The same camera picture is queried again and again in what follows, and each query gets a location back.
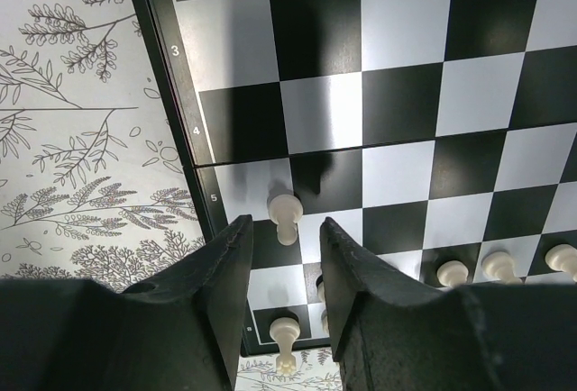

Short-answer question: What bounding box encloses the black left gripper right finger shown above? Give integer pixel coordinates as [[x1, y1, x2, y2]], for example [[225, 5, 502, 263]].
[[320, 219, 576, 390]]

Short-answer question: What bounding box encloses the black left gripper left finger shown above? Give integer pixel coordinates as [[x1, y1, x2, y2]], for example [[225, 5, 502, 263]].
[[1, 215, 253, 390]]

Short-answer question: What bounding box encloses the white pawn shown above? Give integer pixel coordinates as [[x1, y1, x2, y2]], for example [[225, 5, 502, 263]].
[[268, 194, 304, 246]]

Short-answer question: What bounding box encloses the black and grey chessboard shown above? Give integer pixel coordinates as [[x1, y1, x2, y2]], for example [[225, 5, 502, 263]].
[[133, 0, 576, 356]]

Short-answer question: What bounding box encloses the floral tablecloth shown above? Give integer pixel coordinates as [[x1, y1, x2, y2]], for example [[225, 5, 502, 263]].
[[0, 0, 343, 391]]

